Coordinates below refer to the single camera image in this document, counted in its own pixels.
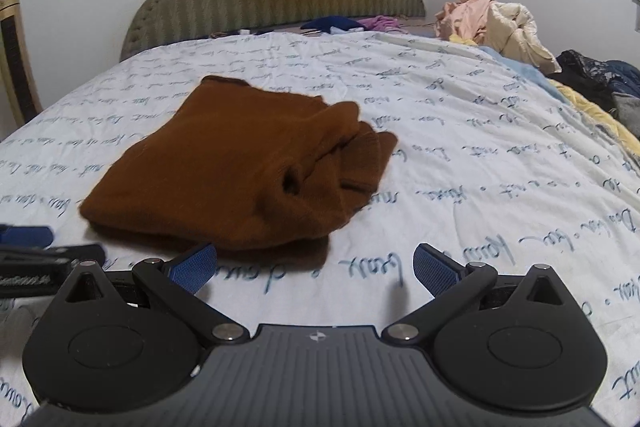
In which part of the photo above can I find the dark patterned garment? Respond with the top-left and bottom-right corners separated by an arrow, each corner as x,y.
547,49 -> 640,114

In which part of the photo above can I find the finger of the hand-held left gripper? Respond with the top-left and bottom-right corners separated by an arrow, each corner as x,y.
0,224 -> 54,249
0,244 -> 107,266

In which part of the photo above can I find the gold standing air conditioner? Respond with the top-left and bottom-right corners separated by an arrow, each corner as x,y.
0,0 -> 44,128

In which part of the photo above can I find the grey cloth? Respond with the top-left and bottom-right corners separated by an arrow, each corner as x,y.
612,92 -> 640,136

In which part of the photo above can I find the purple cloth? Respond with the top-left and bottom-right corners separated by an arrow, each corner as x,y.
357,15 -> 410,36

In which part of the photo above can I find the pink garment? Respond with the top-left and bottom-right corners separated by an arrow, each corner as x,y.
433,0 -> 502,46

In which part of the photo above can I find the brown knit sweater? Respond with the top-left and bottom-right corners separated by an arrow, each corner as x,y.
79,75 -> 399,271

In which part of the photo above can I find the dark blue cloth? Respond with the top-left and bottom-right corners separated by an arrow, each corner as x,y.
300,15 -> 363,36

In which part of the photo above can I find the light blue cloth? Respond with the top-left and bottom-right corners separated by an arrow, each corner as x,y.
477,45 -> 569,104

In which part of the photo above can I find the cream padded jacket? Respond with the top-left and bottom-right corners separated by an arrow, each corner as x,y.
475,2 -> 562,76

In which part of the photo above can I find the white script-printed bed sheet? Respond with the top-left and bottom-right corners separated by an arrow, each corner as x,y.
0,29 -> 640,427

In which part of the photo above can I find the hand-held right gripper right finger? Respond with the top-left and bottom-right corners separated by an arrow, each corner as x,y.
381,243 -> 568,347

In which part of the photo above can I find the yellow cloth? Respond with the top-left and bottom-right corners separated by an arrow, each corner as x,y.
449,33 -> 640,155

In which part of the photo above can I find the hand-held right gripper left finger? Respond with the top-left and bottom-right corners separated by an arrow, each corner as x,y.
62,243 -> 251,347

